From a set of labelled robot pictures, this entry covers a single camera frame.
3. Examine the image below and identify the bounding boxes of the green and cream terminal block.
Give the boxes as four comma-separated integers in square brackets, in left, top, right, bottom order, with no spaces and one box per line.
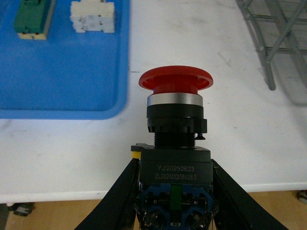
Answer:
[13,0,56,40]

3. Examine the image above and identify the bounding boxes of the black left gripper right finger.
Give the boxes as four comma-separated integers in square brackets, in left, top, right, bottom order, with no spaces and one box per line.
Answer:
[212,160,287,230]

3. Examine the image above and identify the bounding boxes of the blue plastic tray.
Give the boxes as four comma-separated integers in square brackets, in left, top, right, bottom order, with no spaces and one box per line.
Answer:
[0,0,130,120]

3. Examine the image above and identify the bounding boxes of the grey caster wheel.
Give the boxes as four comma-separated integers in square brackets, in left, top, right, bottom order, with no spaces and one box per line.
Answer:
[7,202,35,217]

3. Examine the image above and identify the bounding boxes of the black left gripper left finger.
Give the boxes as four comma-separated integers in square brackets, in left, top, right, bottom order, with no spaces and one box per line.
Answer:
[76,159,139,230]

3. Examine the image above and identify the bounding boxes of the white circuit breaker module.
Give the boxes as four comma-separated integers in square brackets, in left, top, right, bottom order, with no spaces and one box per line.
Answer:
[70,0,116,33]

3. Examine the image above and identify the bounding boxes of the red emergency stop button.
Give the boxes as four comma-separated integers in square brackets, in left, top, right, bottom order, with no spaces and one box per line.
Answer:
[131,66,218,230]

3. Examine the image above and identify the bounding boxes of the silver mesh three-tier rack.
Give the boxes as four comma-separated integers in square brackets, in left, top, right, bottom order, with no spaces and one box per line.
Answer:
[236,0,307,106]

